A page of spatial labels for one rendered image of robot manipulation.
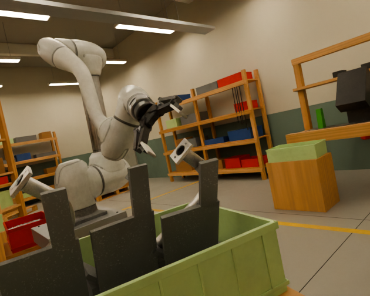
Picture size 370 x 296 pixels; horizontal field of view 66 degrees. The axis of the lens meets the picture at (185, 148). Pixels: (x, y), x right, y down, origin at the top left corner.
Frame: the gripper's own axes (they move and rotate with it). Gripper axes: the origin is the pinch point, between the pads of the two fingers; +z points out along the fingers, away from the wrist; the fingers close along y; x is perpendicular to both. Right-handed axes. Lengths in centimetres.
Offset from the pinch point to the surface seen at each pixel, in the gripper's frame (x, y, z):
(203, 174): 3.5, -0.9, 18.6
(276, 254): 25.9, -5.0, 31.0
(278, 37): 293, 243, -401
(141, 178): -5.5, -10.2, 13.6
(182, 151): -0.7, 0.1, 12.6
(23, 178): -25.9, -21.0, 14.1
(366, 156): 444, 149, -197
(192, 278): 7.5, -17.7, 31.3
